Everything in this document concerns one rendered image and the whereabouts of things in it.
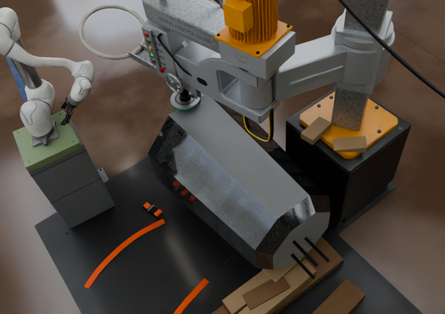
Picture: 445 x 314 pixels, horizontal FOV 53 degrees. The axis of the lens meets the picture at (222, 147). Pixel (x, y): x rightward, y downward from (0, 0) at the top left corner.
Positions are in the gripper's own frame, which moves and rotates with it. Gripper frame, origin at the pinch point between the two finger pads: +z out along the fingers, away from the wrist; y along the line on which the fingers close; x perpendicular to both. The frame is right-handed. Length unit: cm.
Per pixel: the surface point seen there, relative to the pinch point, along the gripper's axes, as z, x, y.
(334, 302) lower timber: -60, 161, 139
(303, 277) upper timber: -55, 143, 122
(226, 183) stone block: -65, 82, 67
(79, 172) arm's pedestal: 25.5, 21.3, 28.6
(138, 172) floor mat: 53, 83, 7
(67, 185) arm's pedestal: 36, 17, 35
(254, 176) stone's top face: -80, 92, 67
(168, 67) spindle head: -74, 41, -3
